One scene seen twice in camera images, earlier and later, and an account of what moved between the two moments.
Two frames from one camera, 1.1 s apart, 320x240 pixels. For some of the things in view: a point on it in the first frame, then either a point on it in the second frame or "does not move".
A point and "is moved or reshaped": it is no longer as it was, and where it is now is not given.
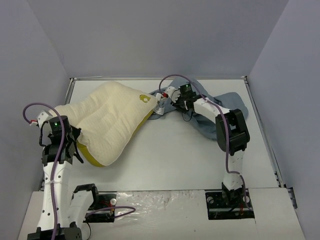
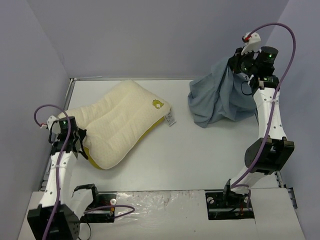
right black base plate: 223,204 does not move
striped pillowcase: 187,96 → 218,96
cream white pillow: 109,118 is moved or reshaped
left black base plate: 102,201 does not move
